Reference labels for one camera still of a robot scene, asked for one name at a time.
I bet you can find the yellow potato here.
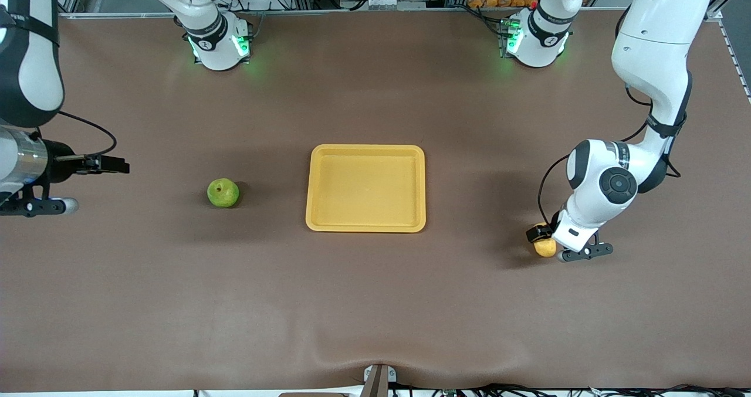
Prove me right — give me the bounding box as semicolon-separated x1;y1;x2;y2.
532;223;557;258

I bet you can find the green apple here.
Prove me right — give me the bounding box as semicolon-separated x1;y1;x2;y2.
207;178;240;209

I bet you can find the yellow plastic tray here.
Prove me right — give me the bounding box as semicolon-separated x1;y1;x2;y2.
305;144;427;233

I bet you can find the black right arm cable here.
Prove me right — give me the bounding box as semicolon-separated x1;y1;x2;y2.
34;110;119;158

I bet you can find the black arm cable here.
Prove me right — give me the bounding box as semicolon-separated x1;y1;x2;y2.
34;110;119;158
537;10;682;229

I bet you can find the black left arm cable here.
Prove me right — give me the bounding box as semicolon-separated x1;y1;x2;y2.
537;10;682;229

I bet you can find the metal table edge bracket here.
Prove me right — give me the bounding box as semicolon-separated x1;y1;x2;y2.
363;364;397;397

